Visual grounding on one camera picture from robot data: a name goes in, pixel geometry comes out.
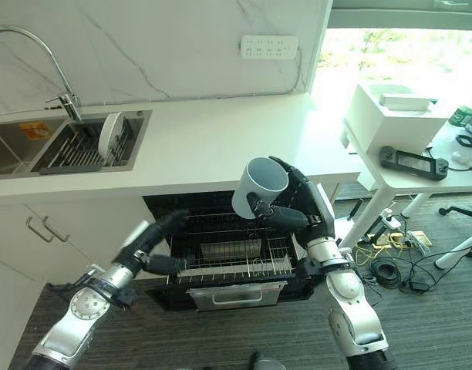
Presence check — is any metal cutlery basket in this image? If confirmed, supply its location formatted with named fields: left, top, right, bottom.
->
left=199, top=238, right=262, bottom=261

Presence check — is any black dishwasher door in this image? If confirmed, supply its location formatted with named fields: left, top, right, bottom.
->
left=143, top=280, right=315, bottom=313

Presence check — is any black coiled cable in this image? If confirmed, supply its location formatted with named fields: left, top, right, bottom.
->
left=369, top=258, right=409, bottom=288

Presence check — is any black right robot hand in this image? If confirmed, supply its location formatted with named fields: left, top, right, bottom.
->
left=248, top=155, right=335, bottom=244

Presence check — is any white plate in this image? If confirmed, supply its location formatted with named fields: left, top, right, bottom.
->
left=96, top=112, right=124, bottom=160

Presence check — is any stainless steel sink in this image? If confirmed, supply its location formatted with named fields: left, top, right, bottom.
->
left=0, top=109, right=153, bottom=177

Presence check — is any white ceramic mug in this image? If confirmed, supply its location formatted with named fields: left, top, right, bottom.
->
left=231, top=156, right=290, bottom=220

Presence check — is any white floor power strip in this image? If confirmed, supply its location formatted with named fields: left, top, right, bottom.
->
left=379, top=207, right=402, bottom=231

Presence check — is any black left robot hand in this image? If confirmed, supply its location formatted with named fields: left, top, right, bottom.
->
left=114, top=209, right=190, bottom=276

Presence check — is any metal dish drying rack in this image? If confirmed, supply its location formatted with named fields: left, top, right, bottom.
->
left=39, top=115, right=136, bottom=175

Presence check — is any yellow cable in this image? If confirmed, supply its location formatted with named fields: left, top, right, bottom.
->
left=354, top=229, right=410, bottom=267

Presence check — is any chrome gooseneck faucet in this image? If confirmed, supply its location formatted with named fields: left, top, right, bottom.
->
left=0, top=25, right=83, bottom=121

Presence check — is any black handheld controller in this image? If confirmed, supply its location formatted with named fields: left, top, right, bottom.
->
left=377, top=145, right=450, bottom=180

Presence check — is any silver cabinet handle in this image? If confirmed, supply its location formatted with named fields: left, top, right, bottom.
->
left=42, top=215, right=70, bottom=242
left=25, top=216, right=54, bottom=244

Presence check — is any dishwasher wire rack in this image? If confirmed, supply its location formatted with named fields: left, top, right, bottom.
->
left=165, top=210, right=298, bottom=285

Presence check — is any white box appliance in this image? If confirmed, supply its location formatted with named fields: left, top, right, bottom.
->
left=342, top=81, right=453, bottom=156

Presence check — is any white table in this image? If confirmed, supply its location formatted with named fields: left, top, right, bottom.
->
left=339, top=123, right=472, bottom=271

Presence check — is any black chair base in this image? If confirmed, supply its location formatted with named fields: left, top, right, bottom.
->
left=437, top=204, right=472, bottom=224

